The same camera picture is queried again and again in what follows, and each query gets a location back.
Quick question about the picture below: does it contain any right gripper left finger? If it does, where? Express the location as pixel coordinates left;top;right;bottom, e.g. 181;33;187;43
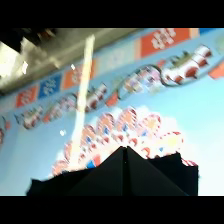
68;145;127;197

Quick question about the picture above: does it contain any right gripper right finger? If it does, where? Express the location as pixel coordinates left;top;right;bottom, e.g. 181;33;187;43
125;145;188;197

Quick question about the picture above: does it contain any black garment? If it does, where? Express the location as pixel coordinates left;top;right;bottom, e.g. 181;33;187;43
26;151;200;197

